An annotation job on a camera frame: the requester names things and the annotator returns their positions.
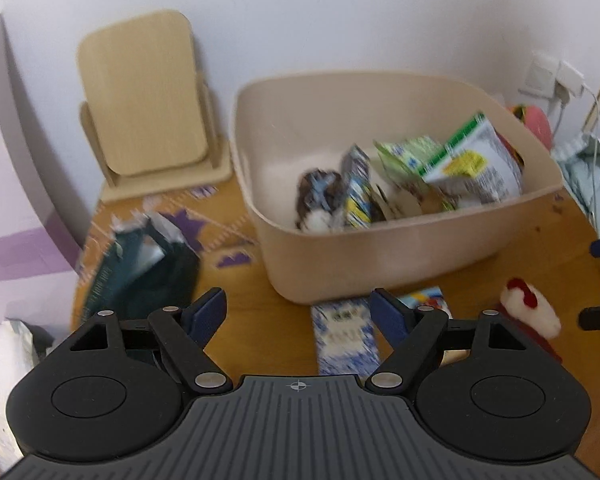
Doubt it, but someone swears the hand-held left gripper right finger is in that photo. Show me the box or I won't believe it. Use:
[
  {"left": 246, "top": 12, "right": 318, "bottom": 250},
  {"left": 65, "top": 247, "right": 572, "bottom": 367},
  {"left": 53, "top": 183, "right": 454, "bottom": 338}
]
[{"left": 366, "top": 288, "right": 528, "bottom": 391}]

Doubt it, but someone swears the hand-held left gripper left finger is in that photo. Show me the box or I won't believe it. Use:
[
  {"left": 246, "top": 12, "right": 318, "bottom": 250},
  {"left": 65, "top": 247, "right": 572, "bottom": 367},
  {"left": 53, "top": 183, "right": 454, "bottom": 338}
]
[{"left": 70, "top": 287, "right": 232, "bottom": 394}]

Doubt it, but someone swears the blue patterned carton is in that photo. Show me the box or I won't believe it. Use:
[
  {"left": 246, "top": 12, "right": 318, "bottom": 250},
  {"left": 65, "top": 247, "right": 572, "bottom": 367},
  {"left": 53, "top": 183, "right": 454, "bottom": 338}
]
[{"left": 310, "top": 285, "right": 452, "bottom": 377}]

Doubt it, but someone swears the beige plastic basket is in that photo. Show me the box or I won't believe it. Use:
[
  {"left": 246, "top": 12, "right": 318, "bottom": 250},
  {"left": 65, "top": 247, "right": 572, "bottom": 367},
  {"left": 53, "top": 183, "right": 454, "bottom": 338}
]
[{"left": 229, "top": 70, "right": 567, "bottom": 307}]

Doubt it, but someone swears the red white santa plush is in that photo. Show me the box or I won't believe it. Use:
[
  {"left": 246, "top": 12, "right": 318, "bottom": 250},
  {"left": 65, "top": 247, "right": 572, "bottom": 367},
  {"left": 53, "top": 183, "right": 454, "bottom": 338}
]
[{"left": 496, "top": 277, "right": 564, "bottom": 363}]

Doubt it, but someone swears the brown cardboard cutout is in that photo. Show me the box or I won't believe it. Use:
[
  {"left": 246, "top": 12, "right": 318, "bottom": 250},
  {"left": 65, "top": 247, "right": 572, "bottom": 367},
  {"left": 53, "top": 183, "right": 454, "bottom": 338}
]
[{"left": 372, "top": 184, "right": 447, "bottom": 222}]

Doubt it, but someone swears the blue cartoon carton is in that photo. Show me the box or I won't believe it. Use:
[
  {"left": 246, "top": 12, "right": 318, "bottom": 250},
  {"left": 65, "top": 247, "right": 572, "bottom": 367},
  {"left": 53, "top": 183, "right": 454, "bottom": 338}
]
[{"left": 340, "top": 143, "right": 375, "bottom": 229}]

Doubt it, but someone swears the green white snack bag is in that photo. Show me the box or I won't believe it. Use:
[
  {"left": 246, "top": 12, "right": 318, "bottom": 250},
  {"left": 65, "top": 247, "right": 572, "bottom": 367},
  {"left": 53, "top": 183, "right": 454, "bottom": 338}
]
[{"left": 422, "top": 112, "right": 525, "bottom": 207}]

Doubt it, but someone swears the light green snack packet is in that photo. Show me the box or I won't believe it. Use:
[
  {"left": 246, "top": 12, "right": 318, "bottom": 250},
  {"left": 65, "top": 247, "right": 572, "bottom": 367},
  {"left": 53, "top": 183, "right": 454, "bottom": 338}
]
[{"left": 373, "top": 135, "right": 447, "bottom": 197}]

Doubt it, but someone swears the wooden desk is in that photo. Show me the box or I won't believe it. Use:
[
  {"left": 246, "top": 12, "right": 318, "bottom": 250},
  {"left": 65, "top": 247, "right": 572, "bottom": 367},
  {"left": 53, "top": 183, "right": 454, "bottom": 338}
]
[{"left": 70, "top": 180, "right": 600, "bottom": 463}]

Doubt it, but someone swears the dark green tissue packet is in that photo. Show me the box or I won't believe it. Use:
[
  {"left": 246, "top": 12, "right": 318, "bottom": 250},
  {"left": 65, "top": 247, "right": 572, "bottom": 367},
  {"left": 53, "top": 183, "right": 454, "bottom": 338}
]
[{"left": 79, "top": 211, "right": 202, "bottom": 367}]

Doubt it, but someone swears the light blue cloth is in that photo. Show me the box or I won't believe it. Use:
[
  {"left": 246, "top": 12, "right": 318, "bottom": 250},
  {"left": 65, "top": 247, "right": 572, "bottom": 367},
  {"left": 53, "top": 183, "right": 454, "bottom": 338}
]
[{"left": 551, "top": 131, "right": 600, "bottom": 242}]

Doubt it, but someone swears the pink burger ball toy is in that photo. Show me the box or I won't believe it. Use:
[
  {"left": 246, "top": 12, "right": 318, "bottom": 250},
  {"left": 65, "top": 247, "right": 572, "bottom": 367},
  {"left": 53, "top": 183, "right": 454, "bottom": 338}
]
[{"left": 509, "top": 103, "right": 554, "bottom": 149}]

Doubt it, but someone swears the white charger plug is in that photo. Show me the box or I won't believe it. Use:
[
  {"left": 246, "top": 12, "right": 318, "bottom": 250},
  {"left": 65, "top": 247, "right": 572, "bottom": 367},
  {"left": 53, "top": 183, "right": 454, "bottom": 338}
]
[{"left": 554, "top": 60, "right": 587, "bottom": 104}]

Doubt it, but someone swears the white printed pillow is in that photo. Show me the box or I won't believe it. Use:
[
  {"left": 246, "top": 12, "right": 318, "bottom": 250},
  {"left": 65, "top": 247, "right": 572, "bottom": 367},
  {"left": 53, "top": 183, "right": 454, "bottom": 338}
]
[{"left": 0, "top": 319, "right": 40, "bottom": 463}]

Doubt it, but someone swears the wooden-backed table mirror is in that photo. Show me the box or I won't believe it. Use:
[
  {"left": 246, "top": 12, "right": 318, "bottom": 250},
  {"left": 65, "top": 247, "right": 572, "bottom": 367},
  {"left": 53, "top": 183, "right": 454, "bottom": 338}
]
[{"left": 76, "top": 8, "right": 237, "bottom": 204}]

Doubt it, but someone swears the white wall socket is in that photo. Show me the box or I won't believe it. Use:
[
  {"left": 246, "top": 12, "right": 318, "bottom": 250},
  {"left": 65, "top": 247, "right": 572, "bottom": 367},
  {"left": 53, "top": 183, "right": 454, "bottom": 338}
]
[{"left": 524, "top": 51, "right": 562, "bottom": 99}]

